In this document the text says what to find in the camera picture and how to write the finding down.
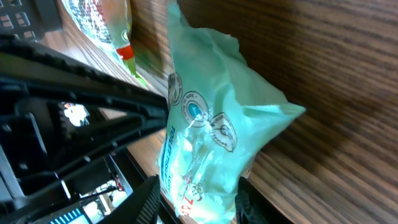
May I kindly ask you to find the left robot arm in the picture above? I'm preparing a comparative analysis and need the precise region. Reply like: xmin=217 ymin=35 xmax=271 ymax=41
xmin=1 ymin=35 xmax=169 ymax=223

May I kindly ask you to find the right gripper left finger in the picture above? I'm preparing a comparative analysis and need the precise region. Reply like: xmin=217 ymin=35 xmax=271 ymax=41
xmin=99 ymin=175 xmax=160 ymax=224

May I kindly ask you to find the mint green pack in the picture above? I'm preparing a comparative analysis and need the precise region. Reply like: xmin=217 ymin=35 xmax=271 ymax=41
xmin=157 ymin=1 xmax=305 ymax=223

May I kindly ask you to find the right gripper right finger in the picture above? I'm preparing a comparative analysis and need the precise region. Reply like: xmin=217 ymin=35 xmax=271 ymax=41
xmin=235 ymin=177 xmax=293 ymax=224

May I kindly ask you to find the dark grey plastic basket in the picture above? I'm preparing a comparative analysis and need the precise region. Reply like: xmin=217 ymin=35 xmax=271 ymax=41
xmin=1 ymin=0 xmax=62 ymax=42

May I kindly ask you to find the green snack bag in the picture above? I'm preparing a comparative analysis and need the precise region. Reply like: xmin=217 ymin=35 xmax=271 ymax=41
xmin=62 ymin=0 xmax=146 ymax=85

